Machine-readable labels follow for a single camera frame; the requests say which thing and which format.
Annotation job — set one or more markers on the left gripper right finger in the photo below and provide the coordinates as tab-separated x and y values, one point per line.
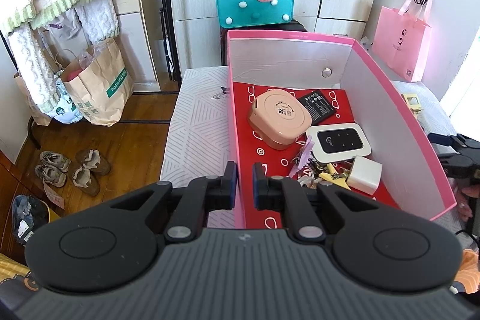
288	198

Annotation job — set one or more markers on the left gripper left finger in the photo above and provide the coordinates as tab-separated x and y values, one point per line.
190	206

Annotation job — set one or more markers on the purple star hair clip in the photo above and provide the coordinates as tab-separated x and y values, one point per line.
302	157

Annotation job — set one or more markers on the yellow star hair clip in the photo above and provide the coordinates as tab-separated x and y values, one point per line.
335	174

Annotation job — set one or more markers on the pink square compact case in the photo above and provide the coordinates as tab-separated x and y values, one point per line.
278	118

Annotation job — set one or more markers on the white black pocket router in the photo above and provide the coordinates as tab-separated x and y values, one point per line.
338	142

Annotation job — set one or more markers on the white charger cube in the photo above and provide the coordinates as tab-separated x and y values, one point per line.
365	175

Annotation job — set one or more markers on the black phone battery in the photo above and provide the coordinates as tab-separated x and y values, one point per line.
318	106

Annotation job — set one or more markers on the pink storage box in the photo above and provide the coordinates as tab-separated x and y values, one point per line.
412	172

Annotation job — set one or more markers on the white patterned table cloth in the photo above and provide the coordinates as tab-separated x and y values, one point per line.
198	135

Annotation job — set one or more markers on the cream plastic clip holder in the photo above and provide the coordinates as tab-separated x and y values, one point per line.
412	102

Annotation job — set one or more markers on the brown fuzzy boot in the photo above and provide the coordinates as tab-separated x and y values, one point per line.
85	180
93	160

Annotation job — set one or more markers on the pink paper gift bag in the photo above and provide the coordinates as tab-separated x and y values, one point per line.
403	38

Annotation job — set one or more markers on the brown paper shopping bag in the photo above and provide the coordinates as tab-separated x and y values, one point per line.
99	83

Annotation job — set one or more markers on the grey fuzzy shoe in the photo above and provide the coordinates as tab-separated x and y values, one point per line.
55	159
51	175

